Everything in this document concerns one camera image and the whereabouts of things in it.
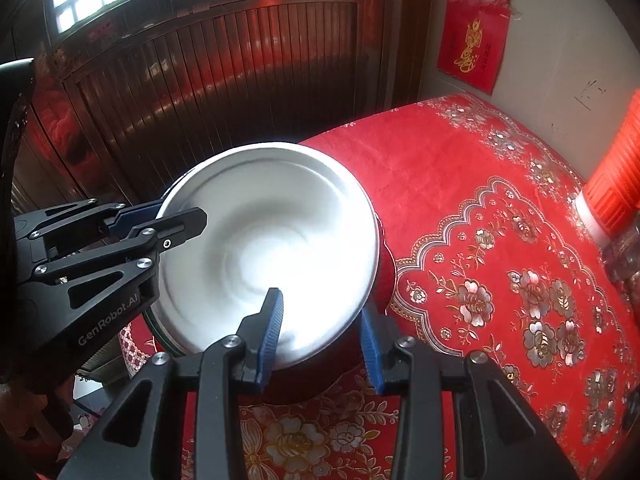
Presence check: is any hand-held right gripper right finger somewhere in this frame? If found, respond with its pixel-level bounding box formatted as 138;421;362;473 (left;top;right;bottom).
360;305;578;480

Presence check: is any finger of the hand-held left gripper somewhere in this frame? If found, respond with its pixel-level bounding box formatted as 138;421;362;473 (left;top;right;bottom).
30;206;209;285
15;199;166;241

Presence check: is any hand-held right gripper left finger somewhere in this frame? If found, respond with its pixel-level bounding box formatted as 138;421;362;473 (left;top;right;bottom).
57;286;285;480

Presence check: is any dark green plastic bowl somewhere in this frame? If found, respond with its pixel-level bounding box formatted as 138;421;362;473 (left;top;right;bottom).
141;195;387;361

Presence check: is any red glass plate with label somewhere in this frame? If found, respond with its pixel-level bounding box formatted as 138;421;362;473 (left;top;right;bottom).
240;210;398;406

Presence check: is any large white bowl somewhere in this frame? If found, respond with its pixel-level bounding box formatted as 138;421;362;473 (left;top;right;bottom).
155;142;380;372

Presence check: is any wooden door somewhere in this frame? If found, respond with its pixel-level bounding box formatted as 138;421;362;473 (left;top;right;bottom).
10;0;391;211

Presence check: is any red floral tablecloth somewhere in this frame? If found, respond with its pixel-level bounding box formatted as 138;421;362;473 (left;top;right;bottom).
120;92;640;480

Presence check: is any orange ribbed thermos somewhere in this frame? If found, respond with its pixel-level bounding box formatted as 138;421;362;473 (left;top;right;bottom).
575;87;640;246

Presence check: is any red poster gold character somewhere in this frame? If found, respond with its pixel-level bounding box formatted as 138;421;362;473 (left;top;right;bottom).
436;2;512;96

